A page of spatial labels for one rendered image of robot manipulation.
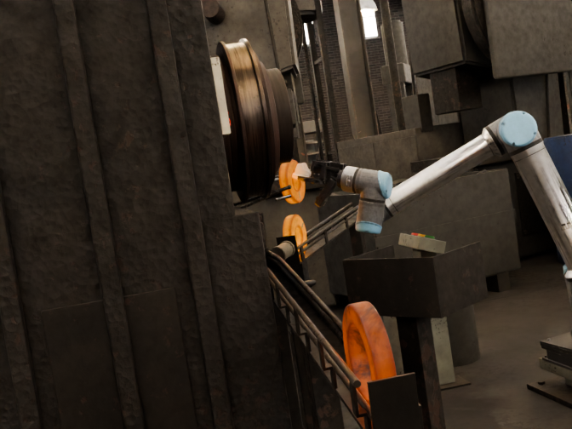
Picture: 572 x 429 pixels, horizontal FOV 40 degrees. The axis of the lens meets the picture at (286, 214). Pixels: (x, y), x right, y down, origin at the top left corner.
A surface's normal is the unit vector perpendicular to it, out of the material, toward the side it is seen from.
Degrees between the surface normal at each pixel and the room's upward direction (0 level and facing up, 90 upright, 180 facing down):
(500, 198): 90
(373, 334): 50
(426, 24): 92
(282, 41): 90
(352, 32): 90
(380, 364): 81
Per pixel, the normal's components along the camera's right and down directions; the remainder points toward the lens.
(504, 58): 0.50, -0.02
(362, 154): -0.85, 0.16
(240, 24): -0.06, 0.07
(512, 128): -0.24, -0.04
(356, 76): 0.18, 0.04
